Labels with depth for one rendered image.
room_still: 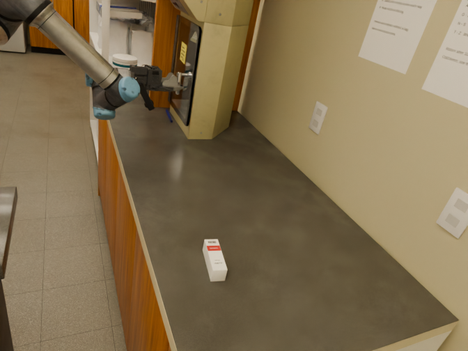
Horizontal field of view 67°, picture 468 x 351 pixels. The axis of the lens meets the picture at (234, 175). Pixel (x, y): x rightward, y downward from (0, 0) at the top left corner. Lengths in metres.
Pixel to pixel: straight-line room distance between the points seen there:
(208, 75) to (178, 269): 0.83
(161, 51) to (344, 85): 0.86
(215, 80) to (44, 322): 1.38
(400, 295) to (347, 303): 0.17
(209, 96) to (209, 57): 0.16
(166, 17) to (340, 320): 1.40
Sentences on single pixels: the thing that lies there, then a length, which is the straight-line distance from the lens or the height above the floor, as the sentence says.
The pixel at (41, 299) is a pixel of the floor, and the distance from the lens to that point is 2.11.
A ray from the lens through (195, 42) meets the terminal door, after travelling 1.44.
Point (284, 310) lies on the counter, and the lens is 0.87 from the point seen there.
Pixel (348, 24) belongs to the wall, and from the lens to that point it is 1.39.
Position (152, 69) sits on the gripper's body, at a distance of 1.41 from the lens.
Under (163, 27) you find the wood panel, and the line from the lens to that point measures 1.75.
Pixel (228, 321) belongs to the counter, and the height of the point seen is 0.94.
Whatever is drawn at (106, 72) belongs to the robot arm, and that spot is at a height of 1.23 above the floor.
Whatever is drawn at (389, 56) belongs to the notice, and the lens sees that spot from 1.23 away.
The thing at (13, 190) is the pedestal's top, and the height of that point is 0.94.
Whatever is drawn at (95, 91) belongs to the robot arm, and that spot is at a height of 1.13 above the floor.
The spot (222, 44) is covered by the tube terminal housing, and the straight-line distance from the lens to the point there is 1.44.
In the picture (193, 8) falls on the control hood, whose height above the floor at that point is 1.45.
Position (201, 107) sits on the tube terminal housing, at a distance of 1.49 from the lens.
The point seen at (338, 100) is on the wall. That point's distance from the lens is 1.36.
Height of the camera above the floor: 1.56
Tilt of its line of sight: 29 degrees down
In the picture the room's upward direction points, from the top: 13 degrees clockwise
